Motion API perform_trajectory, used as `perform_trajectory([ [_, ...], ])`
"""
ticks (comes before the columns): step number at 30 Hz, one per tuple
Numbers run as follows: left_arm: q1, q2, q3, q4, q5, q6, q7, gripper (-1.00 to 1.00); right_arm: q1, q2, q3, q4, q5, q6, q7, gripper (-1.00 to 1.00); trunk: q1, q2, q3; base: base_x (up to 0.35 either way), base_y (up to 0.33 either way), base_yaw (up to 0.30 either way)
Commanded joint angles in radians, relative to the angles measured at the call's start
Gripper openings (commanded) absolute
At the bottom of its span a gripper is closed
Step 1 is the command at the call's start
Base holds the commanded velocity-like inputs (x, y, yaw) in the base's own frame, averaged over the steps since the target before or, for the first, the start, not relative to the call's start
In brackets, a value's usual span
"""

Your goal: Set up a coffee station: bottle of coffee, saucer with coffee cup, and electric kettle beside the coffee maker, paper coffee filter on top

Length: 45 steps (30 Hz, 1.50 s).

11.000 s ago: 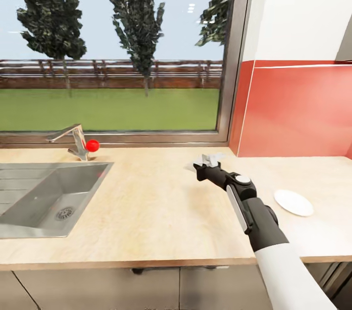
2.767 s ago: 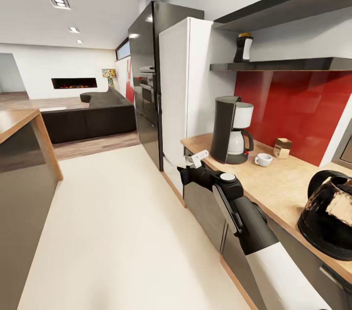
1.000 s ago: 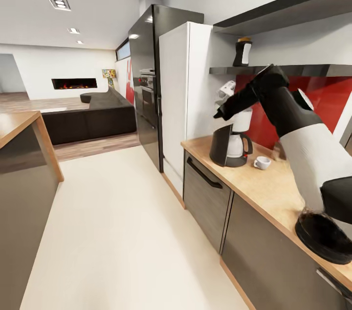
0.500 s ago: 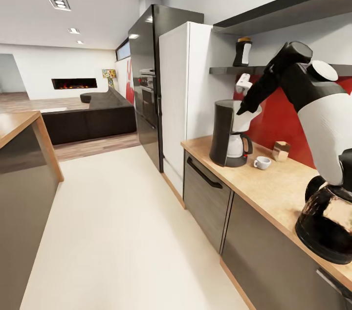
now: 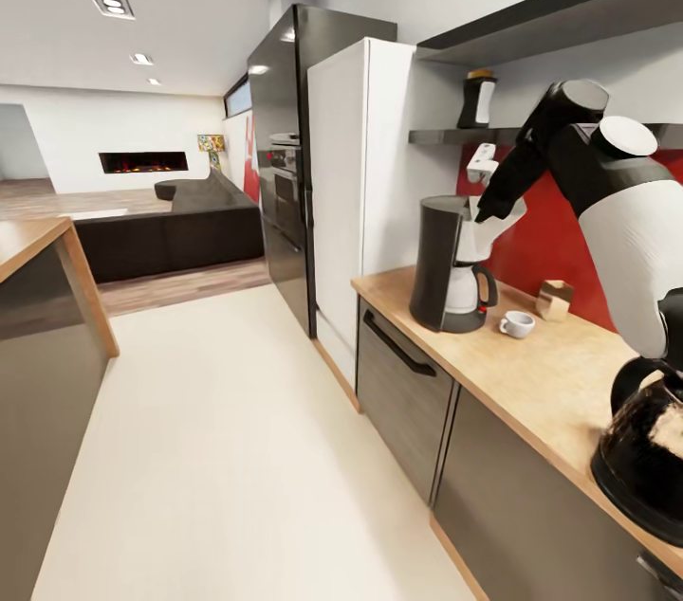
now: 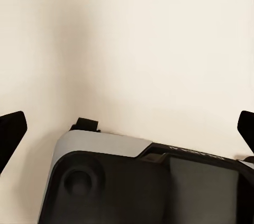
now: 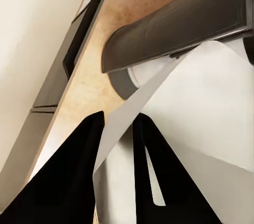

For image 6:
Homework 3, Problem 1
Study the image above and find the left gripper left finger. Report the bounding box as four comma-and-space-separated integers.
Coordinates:
0, 111, 28, 174

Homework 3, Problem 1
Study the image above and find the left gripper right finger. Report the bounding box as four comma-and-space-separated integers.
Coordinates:
237, 110, 254, 153

